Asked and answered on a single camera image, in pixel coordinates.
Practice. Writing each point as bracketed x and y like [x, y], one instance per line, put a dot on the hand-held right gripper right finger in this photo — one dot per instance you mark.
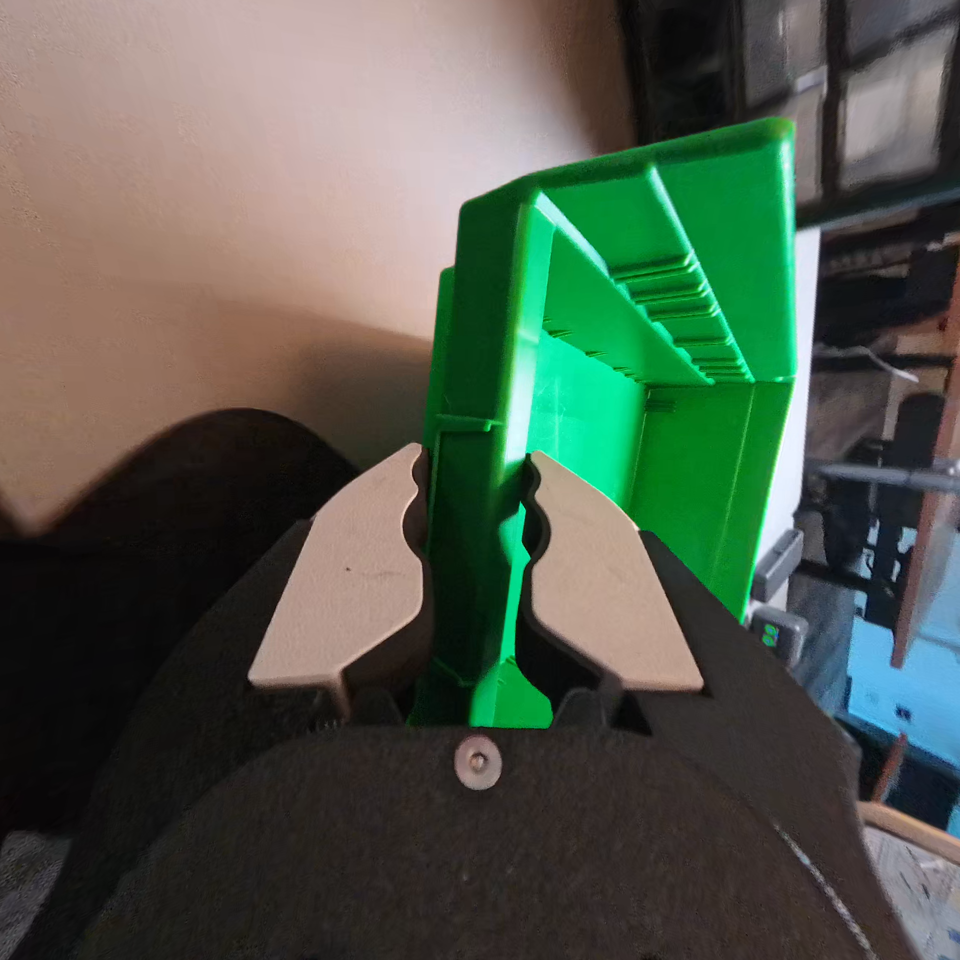
[607, 600]

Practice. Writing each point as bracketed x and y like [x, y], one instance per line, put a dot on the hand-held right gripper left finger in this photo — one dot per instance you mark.
[345, 585]

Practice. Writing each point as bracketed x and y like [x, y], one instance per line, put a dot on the green plastic bin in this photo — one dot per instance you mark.
[585, 420]

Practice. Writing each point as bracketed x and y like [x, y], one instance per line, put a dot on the black drawer cabinet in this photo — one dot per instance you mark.
[675, 75]

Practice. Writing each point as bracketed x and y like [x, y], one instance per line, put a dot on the black box device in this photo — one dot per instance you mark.
[776, 562]

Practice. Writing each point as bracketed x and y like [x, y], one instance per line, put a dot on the black device with green stickers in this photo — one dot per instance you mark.
[780, 634]

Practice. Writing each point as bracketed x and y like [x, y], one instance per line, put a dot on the person's black jacket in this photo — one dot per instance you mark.
[112, 600]

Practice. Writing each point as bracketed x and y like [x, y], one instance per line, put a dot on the light wooden board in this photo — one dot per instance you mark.
[919, 885]

